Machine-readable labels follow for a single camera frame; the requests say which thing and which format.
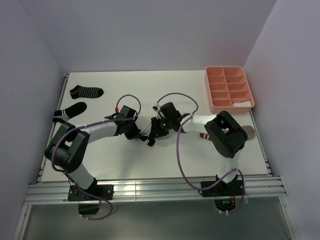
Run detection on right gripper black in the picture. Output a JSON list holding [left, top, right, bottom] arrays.
[[148, 116, 173, 139]]

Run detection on white sock black toe heel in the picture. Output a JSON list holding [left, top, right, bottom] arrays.
[[139, 125, 156, 147]]

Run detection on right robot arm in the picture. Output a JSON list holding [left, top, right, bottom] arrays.
[[149, 102, 248, 195]]

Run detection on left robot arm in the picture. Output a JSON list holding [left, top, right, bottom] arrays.
[[44, 105, 141, 200]]

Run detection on black sock thin white stripes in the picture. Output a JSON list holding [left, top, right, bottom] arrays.
[[69, 85, 104, 99]]

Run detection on black sock white cuff stripes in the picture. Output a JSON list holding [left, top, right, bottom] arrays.
[[52, 102, 87, 124]]

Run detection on pink divided organizer tray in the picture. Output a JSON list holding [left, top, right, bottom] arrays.
[[204, 66, 255, 114]]

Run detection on taupe sock red cuff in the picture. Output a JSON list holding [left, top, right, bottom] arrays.
[[200, 125, 256, 141]]

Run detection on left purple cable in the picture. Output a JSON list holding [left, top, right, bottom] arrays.
[[51, 94, 143, 221]]

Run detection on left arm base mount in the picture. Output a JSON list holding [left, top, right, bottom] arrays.
[[67, 184, 114, 202]]

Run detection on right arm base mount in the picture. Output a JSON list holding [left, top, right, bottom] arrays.
[[198, 179, 245, 197]]

